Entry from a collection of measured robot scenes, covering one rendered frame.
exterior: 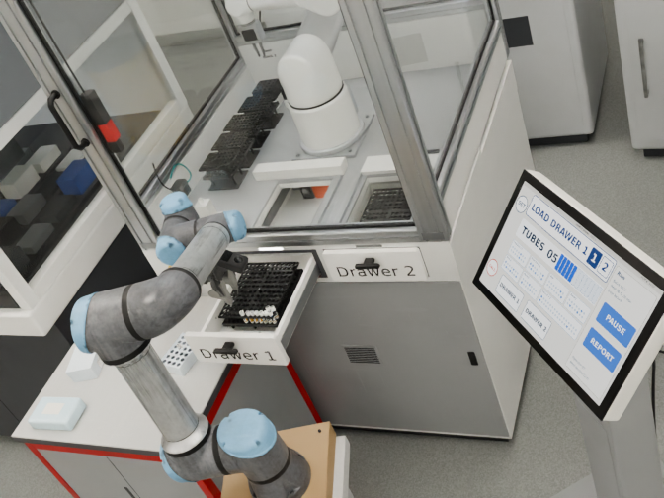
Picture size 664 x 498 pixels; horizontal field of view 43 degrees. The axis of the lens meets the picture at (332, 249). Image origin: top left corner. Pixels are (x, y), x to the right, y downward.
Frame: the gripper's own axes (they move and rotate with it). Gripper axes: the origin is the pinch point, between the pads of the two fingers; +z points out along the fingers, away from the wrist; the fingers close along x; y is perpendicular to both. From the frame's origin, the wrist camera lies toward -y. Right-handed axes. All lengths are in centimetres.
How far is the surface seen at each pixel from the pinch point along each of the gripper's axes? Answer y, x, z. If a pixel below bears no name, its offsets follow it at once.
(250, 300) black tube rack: 0.9, -5.6, 7.9
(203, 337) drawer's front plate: 7.5, 10.9, 4.8
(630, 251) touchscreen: -106, 9, -22
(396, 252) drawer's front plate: -40.5, -21.0, 5.1
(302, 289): -13.0, -11.9, 9.7
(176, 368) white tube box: 22.6, 12.1, 17.4
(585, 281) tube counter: -96, 10, -14
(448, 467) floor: -34, -13, 98
